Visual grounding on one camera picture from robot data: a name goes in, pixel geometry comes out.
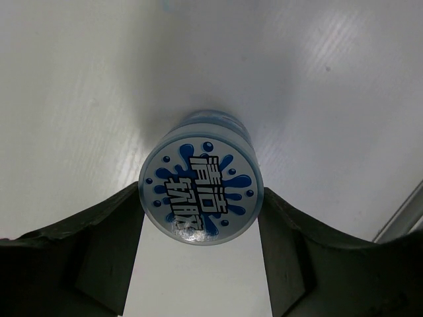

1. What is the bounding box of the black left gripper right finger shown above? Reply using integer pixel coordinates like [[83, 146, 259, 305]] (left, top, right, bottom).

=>
[[259, 188, 422, 316]]

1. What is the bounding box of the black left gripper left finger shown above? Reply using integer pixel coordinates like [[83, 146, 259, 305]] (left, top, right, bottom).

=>
[[1, 183, 143, 316]]

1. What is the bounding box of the aluminium table edge rail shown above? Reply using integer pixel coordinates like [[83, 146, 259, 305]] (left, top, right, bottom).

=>
[[373, 182, 423, 243]]

